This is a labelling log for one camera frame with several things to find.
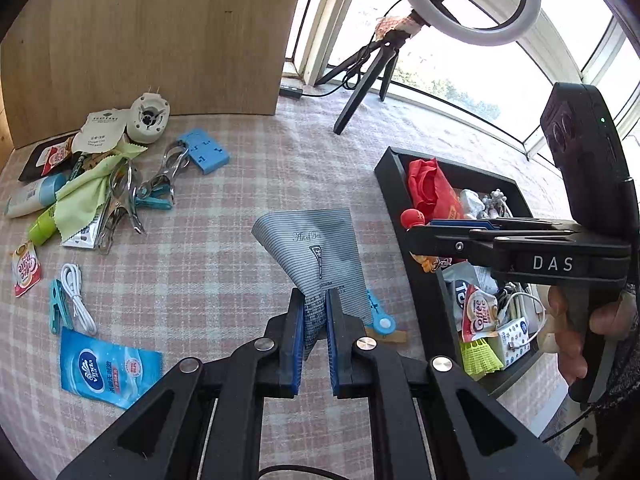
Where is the black wipes packet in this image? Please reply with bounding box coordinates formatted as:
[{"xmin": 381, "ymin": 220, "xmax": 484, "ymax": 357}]
[{"xmin": 18, "ymin": 135, "xmax": 81, "ymax": 183}]

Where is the green microfiber cloth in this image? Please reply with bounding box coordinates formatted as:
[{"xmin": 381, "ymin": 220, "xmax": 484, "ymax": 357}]
[{"xmin": 54, "ymin": 140, "xmax": 149, "ymax": 243}]

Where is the grey striped packet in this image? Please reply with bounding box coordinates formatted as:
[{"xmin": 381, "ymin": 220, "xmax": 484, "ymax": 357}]
[{"xmin": 251, "ymin": 207, "xmax": 373, "ymax": 363}]

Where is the blue plastic phone stand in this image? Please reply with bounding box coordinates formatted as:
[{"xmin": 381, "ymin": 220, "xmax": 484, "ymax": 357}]
[{"xmin": 176, "ymin": 128, "xmax": 231, "ymax": 176}]

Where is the white paper packet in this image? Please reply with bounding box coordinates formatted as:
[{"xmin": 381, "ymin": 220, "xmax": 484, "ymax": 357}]
[{"xmin": 71, "ymin": 108, "xmax": 132, "ymax": 154}]

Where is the white cable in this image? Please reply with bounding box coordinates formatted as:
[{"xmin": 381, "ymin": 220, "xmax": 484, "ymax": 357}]
[
  {"xmin": 60, "ymin": 263, "xmax": 98, "ymax": 337},
  {"xmin": 500, "ymin": 282, "xmax": 547, "ymax": 341}
]

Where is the grey knobbed massager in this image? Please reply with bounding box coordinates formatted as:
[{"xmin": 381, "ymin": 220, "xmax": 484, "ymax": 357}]
[{"xmin": 477, "ymin": 190, "xmax": 513, "ymax": 221}]

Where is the white printed sachet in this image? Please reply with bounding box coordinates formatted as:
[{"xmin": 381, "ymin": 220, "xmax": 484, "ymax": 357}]
[
  {"xmin": 442, "ymin": 261, "xmax": 495, "ymax": 287},
  {"xmin": 60, "ymin": 220, "xmax": 98, "ymax": 251}
]

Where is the clear plastic bag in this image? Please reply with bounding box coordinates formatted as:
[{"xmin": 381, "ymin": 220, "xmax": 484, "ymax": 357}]
[{"xmin": 457, "ymin": 188, "xmax": 487, "ymax": 221}]

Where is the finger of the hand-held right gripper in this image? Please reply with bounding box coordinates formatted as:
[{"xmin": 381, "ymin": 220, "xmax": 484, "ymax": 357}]
[
  {"xmin": 429, "ymin": 216, "xmax": 586, "ymax": 235},
  {"xmin": 406, "ymin": 224, "xmax": 551, "ymax": 267}
]

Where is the wooden board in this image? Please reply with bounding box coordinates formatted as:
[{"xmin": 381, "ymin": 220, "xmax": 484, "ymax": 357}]
[{"xmin": 0, "ymin": 0, "xmax": 311, "ymax": 150}]

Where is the blue wet wipe packet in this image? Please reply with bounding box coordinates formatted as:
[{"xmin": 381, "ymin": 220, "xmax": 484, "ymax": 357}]
[{"xmin": 60, "ymin": 327, "xmax": 163, "ymax": 411}]

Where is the yellow green shuttlecock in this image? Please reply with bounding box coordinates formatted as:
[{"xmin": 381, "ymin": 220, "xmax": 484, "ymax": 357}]
[{"xmin": 460, "ymin": 337, "xmax": 503, "ymax": 376}]

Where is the green tube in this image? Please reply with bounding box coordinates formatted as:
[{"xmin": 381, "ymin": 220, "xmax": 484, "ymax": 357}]
[{"xmin": 27, "ymin": 205, "xmax": 58, "ymax": 246}]

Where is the star print tissue packet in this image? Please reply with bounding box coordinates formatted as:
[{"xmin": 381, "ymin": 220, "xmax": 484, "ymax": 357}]
[{"xmin": 495, "ymin": 317, "xmax": 532, "ymax": 368}]

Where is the light pine wood panel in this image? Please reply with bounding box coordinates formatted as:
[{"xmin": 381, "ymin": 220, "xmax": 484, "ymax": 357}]
[{"xmin": 0, "ymin": 95, "xmax": 13, "ymax": 171}]

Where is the person's right hand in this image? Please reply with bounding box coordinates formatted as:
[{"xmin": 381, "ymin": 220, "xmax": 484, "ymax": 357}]
[{"xmin": 539, "ymin": 284, "xmax": 640, "ymax": 388}]

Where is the black ring light cable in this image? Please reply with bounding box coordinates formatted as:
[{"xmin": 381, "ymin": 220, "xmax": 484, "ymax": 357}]
[{"xmin": 280, "ymin": 0, "xmax": 396, "ymax": 101}]

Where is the black container box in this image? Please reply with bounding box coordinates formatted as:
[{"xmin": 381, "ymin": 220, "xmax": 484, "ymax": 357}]
[{"xmin": 374, "ymin": 146, "xmax": 546, "ymax": 396}]

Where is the red snack packet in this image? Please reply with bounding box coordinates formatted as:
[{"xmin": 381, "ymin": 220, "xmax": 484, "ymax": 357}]
[{"xmin": 406, "ymin": 158, "xmax": 466, "ymax": 223}]

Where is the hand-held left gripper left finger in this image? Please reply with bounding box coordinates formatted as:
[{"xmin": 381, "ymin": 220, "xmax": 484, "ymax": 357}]
[{"xmin": 56, "ymin": 287, "xmax": 307, "ymax": 480}]

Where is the person's right forearm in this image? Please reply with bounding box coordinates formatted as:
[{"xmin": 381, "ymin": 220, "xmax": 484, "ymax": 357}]
[{"xmin": 575, "ymin": 335, "xmax": 640, "ymax": 466}]

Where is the white bottle with blue cap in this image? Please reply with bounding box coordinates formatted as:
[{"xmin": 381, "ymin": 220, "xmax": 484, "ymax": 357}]
[{"xmin": 5, "ymin": 172, "xmax": 71, "ymax": 219}]

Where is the black tripod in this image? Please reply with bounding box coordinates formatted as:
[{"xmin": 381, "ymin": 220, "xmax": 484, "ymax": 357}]
[{"xmin": 315, "ymin": 30, "xmax": 401, "ymax": 136}]

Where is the white ring light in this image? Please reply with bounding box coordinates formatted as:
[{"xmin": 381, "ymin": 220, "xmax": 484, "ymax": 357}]
[{"xmin": 389, "ymin": 0, "xmax": 542, "ymax": 47}]

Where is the white round plug-in device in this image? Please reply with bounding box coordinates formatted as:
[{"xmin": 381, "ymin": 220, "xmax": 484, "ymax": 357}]
[{"xmin": 126, "ymin": 87, "xmax": 172, "ymax": 143}]

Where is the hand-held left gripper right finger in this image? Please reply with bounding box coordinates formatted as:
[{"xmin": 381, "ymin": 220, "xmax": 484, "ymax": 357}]
[{"xmin": 325, "ymin": 288, "xmax": 578, "ymax": 480}]

